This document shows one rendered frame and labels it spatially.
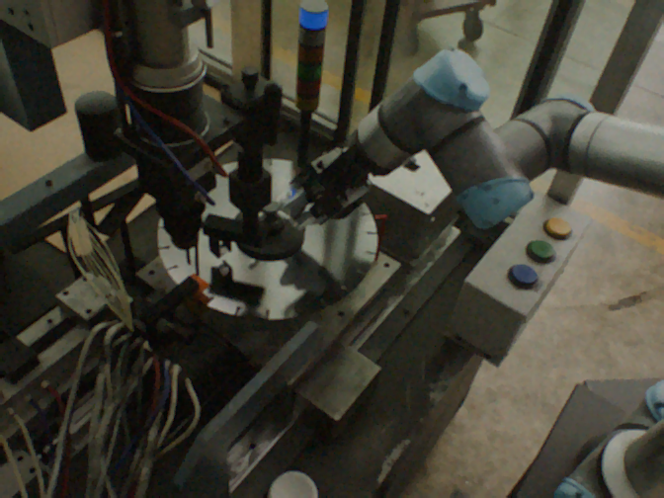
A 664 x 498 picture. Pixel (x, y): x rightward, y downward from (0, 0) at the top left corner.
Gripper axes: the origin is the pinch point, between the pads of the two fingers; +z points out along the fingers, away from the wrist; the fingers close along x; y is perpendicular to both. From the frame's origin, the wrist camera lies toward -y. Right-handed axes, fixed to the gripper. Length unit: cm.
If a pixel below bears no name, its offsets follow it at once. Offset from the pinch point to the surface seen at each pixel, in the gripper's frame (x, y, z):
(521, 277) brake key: 28.2, -19.7, -11.7
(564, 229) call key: 27.9, -34.3, -15.1
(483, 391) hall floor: 68, -78, 58
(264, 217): -2.6, 4.8, 1.6
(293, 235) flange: 1.9, 1.4, 2.3
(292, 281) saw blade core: 7.2, 7.3, 1.9
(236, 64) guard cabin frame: -40, -44, 31
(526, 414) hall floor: 80, -79, 51
